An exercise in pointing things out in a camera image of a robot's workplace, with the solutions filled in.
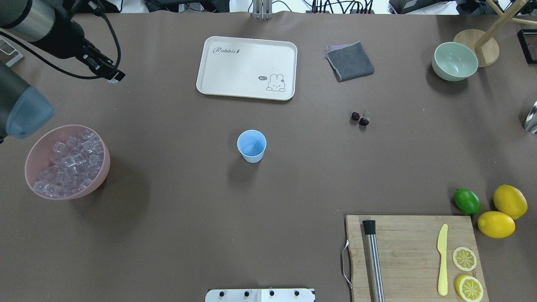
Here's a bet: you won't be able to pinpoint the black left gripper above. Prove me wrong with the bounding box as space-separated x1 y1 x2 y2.
71 21 125 81

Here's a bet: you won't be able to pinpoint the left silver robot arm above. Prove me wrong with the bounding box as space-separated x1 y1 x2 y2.
0 0 125 140

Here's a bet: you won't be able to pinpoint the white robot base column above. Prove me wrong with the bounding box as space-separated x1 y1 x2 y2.
205 288 316 302

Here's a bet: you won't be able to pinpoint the clear ice cubes pile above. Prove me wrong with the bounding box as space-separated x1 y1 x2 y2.
33 129 104 198

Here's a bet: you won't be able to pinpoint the light blue plastic cup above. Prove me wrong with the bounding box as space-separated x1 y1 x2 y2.
237 129 267 163

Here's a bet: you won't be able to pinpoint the dark red cherries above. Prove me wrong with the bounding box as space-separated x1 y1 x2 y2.
350 110 371 127

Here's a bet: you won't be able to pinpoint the wooden cup stand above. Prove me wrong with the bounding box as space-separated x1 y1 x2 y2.
453 0 536 67

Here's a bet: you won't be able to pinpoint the metal ice scoop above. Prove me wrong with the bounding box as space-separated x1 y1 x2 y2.
524 102 537 135

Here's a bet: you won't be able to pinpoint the pink bowl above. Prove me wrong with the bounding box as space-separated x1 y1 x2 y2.
25 125 111 200

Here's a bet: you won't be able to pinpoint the cream rabbit tray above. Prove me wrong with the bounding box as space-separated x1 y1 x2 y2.
196 36 298 101

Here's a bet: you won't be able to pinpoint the grey folded cloth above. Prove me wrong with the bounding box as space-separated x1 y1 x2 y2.
326 41 375 82

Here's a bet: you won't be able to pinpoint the mint green bowl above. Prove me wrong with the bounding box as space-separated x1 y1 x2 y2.
432 42 478 82

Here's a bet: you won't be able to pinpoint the wooden cutting board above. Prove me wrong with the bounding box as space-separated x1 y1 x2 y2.
345 215 485 302

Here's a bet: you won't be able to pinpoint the yellow plastic knife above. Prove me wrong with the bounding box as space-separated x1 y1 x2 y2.
437 224 448 297

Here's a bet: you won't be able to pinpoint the green lime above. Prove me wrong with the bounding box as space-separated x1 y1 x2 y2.
454 188 481 214

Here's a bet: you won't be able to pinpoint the lemon slice inner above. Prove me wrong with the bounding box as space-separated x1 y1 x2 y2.
451 246 477 272

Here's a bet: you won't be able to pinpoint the yellow lemon inner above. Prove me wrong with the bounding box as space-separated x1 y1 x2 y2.
477 211 516 239

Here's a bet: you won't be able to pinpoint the yellow lemon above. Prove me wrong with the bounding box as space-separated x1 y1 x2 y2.
477 211 516 239
493 184 528 220

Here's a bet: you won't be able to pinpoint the yellow lemon outer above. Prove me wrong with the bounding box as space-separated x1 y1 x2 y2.
493 184 528 220

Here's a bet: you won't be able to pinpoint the lemon slice near edge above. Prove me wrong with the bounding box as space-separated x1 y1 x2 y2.
454 275 485 302

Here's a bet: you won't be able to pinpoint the aluminium frame post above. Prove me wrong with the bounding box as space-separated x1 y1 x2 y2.
252 0 274 20

